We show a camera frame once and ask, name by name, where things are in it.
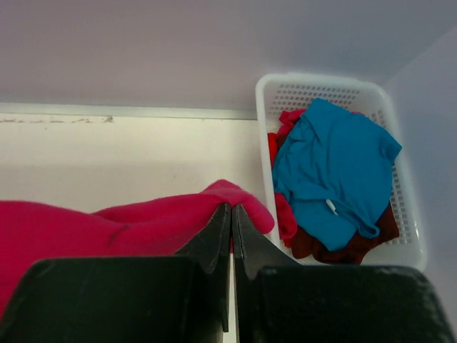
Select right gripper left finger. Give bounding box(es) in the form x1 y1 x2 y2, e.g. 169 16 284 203
1 204 231 342

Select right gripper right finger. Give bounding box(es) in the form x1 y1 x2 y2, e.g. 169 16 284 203
231 206 456 342

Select crimson red t shirt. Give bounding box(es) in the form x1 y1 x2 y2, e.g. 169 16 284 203
1 179 274 309

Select dark red t shirt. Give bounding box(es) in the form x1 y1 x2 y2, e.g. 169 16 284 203
289 203 400 266

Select bright red t shirt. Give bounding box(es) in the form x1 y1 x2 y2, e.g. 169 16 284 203
267 109 306 248

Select blue t shirt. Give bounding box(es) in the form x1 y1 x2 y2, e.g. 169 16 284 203
286 99 402 252

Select white plastic basket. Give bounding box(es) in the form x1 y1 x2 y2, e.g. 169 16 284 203
255 73 428 272

